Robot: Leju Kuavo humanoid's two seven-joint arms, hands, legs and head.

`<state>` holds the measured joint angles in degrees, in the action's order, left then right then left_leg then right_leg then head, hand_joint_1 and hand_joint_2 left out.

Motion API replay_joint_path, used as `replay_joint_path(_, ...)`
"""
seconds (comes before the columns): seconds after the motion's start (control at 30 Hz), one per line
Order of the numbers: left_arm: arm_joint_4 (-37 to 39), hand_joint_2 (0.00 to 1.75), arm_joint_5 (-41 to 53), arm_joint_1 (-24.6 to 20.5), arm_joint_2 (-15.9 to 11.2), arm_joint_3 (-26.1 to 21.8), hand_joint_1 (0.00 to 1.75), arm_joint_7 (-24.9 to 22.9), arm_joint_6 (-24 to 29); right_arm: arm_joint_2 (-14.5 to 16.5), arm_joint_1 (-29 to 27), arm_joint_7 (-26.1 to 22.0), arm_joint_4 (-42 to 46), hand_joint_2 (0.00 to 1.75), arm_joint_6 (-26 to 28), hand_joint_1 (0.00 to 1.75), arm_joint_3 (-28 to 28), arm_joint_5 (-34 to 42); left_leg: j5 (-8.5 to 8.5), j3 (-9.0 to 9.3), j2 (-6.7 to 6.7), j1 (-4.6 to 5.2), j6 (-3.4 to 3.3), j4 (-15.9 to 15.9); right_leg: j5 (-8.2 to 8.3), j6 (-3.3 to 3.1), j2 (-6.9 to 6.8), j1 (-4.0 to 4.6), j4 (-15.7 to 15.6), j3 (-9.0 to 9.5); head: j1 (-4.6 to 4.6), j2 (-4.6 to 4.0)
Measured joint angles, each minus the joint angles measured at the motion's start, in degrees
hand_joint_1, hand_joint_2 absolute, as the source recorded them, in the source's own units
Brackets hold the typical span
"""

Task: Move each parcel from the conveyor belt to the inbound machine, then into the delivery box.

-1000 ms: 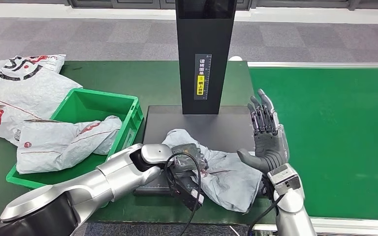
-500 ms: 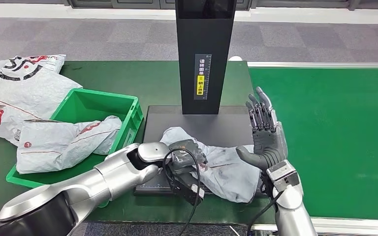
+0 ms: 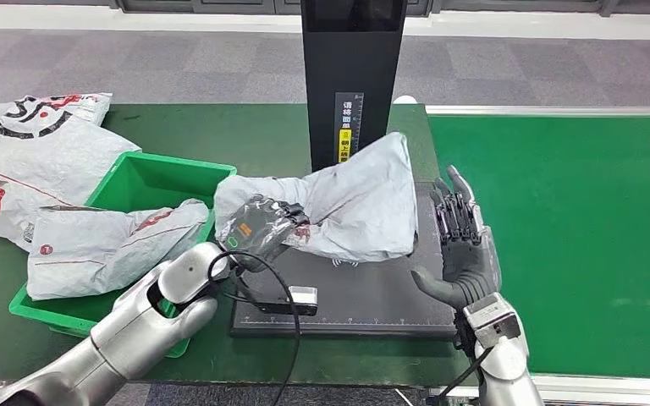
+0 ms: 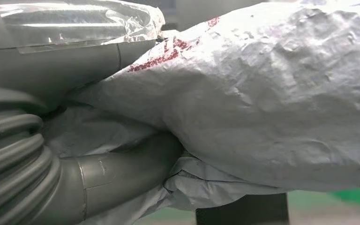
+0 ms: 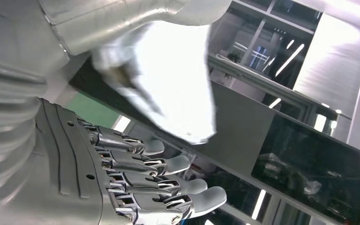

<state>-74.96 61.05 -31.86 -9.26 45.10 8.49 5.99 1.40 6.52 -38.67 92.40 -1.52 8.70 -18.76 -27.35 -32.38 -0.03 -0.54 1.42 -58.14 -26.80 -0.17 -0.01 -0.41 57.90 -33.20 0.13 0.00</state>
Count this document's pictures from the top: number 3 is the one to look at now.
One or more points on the grey parcel bag red line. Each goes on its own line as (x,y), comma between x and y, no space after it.
(100,252)

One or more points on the white mailer bag black print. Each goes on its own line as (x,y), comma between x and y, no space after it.
(87,106)

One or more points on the black inbound scanner machine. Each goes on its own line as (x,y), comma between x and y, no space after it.
(347,67)

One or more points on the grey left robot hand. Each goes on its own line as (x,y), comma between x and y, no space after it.
(257,230)

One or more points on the green plastic crate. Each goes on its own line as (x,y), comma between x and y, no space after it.
(151,179)

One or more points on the black yellow machine label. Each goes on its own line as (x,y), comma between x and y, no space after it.
(348,120)

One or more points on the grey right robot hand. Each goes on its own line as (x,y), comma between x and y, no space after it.
(471,269)

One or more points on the grey parcel bag maroon print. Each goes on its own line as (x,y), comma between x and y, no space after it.
(358,207)

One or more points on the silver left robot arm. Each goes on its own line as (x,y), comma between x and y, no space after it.
(134,330)

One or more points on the green conveyor belt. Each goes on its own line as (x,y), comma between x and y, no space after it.
(594,224)

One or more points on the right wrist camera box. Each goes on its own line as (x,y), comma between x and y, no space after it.
(493,319)

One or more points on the large white QR-code mailer bag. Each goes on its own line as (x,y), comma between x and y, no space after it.
(33,168)

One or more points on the white round knob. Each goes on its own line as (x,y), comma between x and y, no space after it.
(404,100)

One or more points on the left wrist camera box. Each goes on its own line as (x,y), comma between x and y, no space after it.
(297,300)

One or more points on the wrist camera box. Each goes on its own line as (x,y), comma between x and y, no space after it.
(297,300)
(493,319)

